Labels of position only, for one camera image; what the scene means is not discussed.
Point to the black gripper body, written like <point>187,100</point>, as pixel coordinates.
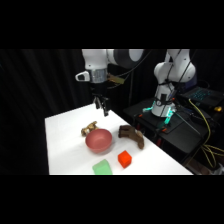
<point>99,90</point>

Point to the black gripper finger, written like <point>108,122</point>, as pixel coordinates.
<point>98,103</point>
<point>105,107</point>

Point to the green triangle block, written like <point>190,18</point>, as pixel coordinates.
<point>102,167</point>

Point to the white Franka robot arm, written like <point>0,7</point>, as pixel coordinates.
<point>171,71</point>

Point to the pink bowl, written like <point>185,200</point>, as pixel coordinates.
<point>98,140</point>

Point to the tan brown plush toy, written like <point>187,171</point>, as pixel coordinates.
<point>88,128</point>

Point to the dark brown plush toy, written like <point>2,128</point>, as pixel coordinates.
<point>132,134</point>

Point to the red cube block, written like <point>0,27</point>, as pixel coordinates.
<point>124,159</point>

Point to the black curtain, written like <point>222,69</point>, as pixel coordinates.
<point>36,110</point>

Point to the black robot stand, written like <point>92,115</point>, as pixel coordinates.
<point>173,131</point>

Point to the black laptop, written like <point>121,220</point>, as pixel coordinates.
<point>201,95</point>

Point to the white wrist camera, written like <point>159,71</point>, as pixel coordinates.
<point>82,76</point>

